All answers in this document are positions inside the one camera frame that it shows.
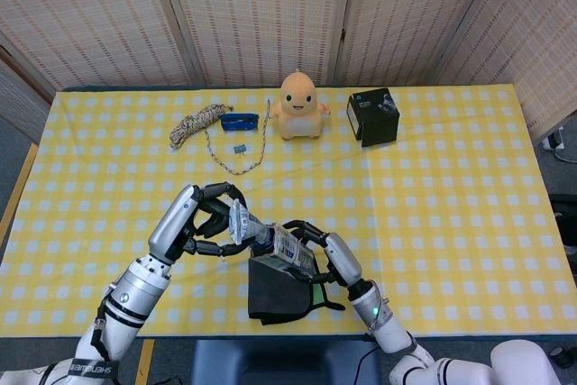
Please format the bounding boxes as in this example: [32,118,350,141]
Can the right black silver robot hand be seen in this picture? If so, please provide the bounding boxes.
[281,219,364,289]

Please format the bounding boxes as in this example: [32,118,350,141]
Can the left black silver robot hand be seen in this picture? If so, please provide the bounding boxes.
[147,182,253,267]

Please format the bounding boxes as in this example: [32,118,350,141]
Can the silver blue toothpaste box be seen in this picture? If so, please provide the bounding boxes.
[265,224,316,280]

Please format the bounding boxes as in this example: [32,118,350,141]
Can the blue white toothpaste tube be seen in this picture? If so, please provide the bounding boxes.
[227,198,276,251]

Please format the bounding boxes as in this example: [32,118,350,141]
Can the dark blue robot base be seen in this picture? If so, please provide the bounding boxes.
[191,338,382,385]

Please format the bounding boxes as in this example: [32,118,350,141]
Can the black cardboard box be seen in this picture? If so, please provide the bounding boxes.
[345,87,401,149]

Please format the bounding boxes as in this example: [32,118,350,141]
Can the grey cloth with green lining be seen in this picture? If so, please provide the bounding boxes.
[247,256,346,326]

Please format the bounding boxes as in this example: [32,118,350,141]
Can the yellow white checked tablecloth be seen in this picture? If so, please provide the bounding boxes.
[0,83,577,340]

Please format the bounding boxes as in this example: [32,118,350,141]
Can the blue plastic clip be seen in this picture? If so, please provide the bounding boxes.
[220,112,261,133]

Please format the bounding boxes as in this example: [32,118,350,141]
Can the orange plush toy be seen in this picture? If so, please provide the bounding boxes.
[269,69,331,141]

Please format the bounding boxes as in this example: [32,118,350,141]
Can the woven folding screen panel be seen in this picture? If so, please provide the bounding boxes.
[439,0,577,141]
[0,0,202,91]
[335,0,501,87]
[0,32,58,142]
[155,0,357,88]

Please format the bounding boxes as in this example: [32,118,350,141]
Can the black object beside table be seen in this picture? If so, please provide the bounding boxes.
[548,194,577,224]

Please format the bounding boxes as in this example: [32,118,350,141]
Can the small black round caster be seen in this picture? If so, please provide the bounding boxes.
[553,346,577,366]

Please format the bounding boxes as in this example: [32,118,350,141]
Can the white power strip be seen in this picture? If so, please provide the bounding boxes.
[542,126,568,152]

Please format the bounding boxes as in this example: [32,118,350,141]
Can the multicolour braided rope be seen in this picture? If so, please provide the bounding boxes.
[169,98,272,176]

